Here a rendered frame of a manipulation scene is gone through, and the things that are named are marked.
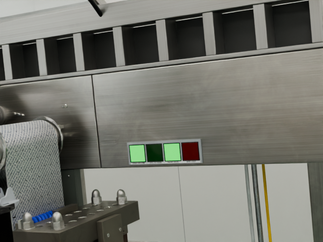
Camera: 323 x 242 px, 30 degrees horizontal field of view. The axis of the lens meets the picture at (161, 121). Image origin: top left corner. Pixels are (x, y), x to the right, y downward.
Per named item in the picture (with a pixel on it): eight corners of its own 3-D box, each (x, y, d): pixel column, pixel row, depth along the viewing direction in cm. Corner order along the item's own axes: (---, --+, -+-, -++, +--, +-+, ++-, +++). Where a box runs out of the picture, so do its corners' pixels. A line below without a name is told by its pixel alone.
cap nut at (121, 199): (113, 204, 188) (112, 190, 187) (120, 201, 191) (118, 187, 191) (123, 204, 186) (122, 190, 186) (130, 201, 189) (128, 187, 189)
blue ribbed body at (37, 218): (16, 233, 169) (15, 221, 169) (63, 215, 188) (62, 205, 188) (26, 234, 168) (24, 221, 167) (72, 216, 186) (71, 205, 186)
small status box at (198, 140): (128, 164, 186) (126, 142, 185) (130, 164, 186) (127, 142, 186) (202, 163, 174) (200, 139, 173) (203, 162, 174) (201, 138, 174)
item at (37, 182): (12, 230, 169) (5, 164, 168) (63, 211, 189) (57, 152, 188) (13, 230, 169) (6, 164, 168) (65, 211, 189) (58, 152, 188)
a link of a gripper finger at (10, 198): (24, 184, 169) (1, 190, 161) (27, 204, 170) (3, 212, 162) (16, 184, 171) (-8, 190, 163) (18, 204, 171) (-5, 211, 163)
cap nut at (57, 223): (48, 230, 160) (46, 213, 159) (56, 226, 163) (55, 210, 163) (59, 230, 158) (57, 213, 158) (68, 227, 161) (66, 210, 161)
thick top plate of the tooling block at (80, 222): (14, 252, 163) (12, 231, 163) (98, 218, 198) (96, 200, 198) (61, 255, 156) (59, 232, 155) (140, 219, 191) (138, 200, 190)
